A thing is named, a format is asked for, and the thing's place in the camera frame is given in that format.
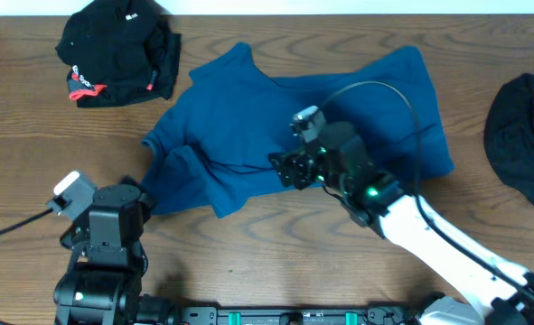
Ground blue polo shirt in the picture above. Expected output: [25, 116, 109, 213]
[142, 42, 454, 218]

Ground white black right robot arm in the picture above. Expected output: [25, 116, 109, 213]
[268, 122, 534, 324]

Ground black folded garment red trim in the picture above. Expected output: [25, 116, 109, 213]
[55, 0, 182, 108]

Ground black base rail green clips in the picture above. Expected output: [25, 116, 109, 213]
[133, 292, 430, 325]

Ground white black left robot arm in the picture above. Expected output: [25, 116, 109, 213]
[53, 181, 180, 325]

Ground black garment at right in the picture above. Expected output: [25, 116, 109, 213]
[483, 73, 534, 207]

